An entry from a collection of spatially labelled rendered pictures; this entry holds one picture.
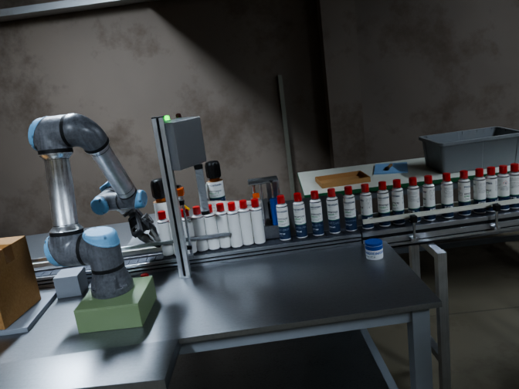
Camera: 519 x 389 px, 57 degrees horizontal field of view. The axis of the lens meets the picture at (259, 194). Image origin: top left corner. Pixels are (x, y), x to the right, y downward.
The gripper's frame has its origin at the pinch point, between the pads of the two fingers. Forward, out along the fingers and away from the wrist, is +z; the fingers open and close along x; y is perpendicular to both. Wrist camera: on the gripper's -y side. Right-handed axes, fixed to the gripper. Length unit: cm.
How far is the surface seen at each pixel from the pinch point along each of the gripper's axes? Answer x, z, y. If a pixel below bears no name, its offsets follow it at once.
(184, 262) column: -9.6, 9.3, -16.3
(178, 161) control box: -34.2, -24.8, -17.6
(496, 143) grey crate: -185, 103, 107
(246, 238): -33.0, 21.4, -1.7
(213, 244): -19.9, 14.3, -1.6
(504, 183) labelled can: -138, 71, -2
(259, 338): -26, 35, -61
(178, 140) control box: -39, -31, -17
